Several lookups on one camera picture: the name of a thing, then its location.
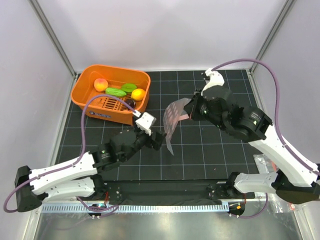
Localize spare clear zip bags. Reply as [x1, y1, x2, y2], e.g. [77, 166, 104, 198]
[252, 153, 309, 215]

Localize small green toy vegetable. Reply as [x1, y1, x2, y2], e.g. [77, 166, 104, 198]
[120, 83, 138, 94]

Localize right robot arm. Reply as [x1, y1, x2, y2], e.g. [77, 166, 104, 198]
[183, 86, 320, 205]

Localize purple cable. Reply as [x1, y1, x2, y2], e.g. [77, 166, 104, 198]
[212, 58, 320, 221]
[3, 94, 138, 230]

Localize long green toy vegetable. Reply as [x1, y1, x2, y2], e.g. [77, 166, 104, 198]
[105, 87, 127, 98]

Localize orange plastic basket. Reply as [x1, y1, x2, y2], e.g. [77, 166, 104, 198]
[70, 64, 151, 125]

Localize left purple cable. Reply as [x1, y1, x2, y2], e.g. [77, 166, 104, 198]
[3, 94, 138, 230]

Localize pink dotted zip bag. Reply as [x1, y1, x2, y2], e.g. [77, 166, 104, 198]
[162, 98, 191, 155]

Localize yellow orange toy fruit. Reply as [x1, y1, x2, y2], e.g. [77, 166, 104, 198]
[131, 88, 146, 102]

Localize dark purple toy fruit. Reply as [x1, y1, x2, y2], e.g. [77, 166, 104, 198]
[125, 98, 136, 109]

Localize black base bar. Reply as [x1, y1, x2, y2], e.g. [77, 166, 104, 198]
[82, 179, 255, 206]

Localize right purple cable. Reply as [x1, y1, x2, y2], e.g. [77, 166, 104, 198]
[212, 58, 320, 221]

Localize peach toy fruit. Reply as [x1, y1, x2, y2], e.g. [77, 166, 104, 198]
[93, 78, 109, 93]

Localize white slotted cable duct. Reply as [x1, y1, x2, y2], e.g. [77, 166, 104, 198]
[41, 202, 229, 214]

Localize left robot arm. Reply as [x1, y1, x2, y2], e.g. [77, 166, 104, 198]
[14, 130, 166, 213]

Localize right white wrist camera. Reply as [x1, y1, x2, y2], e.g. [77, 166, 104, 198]
[201, 68, 225, 92]

